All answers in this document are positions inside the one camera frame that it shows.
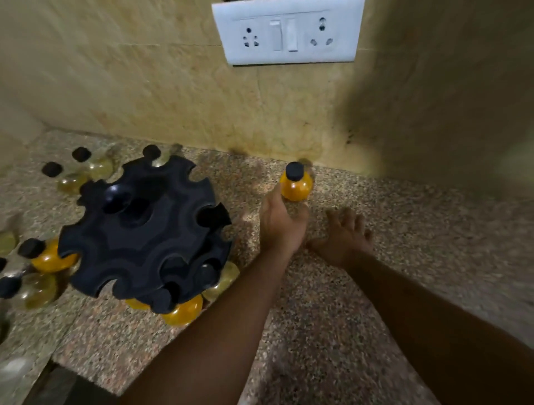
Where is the black rotating bottle rack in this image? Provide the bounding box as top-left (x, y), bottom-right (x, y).
top-left (57, 155), bottom-right (234, 314)

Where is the wide white switchboard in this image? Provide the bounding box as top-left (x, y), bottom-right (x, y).
top-left (211, 0), bottom-right (366, 67)

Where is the person's left hand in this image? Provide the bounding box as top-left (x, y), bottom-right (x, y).
top-left (258, 183), bottom-right (310, 255)

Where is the person's left forearm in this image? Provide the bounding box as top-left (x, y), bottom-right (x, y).
top-left (118, 246), bottom-right (293, 405)

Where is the person's right forearm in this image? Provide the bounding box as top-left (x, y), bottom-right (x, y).
top-left (342, 254), bottom-right (534, 405)

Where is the cluster of small capped bottles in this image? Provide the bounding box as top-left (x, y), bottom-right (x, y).
top-left (0, 146), bottom-right (117, 272)

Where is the person's right hand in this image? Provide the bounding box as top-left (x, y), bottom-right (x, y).
top-left (306, 207), bottom-right (375, 270)

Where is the yellow liquid small bottle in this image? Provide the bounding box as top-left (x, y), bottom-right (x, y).
top-left (142, 144), bottom-right (184, 167)
top-left (0, 271), bottom-right (59, 312)
top-left (201, 260), bottom-right (241, 303)

